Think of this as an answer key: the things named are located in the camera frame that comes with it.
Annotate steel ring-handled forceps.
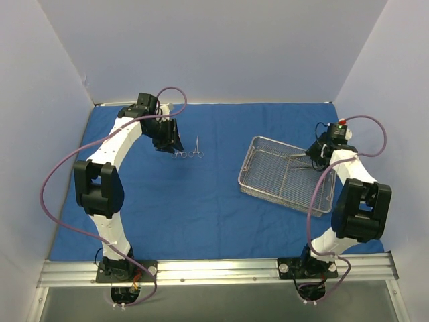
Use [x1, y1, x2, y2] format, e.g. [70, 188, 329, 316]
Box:
[188, 136, 204, 158]
[172, 151, 188, 159]

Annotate wire mesh instrument tray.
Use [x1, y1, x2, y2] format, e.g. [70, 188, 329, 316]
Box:
[238, 136, 336, 217]

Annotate steel tweezers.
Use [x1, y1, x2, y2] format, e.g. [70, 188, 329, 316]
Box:
[286, 153, 307, 158]

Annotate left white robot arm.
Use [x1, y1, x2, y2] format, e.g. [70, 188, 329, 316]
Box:
[74, 93, 184, 281]

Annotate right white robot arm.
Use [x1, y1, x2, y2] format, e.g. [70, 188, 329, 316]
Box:
[297, 119, 392, 277]

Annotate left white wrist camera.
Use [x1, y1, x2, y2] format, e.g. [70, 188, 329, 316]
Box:
[160, 103, 174, 116]

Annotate aluminium front rail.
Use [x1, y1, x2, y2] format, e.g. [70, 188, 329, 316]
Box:
[37, 253, 399, 288]

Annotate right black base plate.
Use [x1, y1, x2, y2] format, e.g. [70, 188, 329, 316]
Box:
[276, 257, 339, 280]

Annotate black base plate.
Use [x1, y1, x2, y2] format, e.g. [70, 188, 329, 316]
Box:
[95, 260, 158, 283]
[276, 257, 339, 280]

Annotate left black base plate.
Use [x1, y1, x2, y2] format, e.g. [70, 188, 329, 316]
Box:
[95, 260, 158, 283]

